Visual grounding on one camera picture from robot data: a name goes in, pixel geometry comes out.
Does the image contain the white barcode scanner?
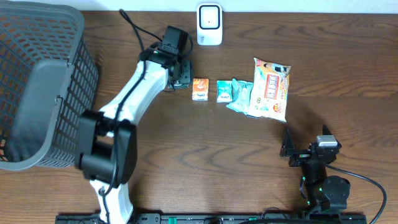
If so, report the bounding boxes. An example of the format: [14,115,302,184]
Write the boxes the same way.
[197,3,223,46]

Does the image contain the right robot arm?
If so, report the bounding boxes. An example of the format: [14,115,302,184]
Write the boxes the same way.
[280,125,351,219]

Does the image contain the grey plastic shopping basket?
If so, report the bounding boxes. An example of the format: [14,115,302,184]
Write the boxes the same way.
[1,1,99,171]

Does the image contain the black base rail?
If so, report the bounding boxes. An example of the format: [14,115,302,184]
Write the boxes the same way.
[55,212,368,224]

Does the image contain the orange small tissue pack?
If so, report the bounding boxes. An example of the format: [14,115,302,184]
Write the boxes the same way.
[192,78,209,101]

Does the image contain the teal wipes pouch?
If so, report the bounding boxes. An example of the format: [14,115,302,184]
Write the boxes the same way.
[226,78,254,114]

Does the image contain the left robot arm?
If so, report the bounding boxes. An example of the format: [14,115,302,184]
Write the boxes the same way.
[75,42,193,223]

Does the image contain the yellow wet wipes pack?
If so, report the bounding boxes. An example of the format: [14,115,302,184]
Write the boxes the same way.
[247,58,291,123]

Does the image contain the small teal tissue pack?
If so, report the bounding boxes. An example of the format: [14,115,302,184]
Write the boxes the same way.
[216,80,233,103]

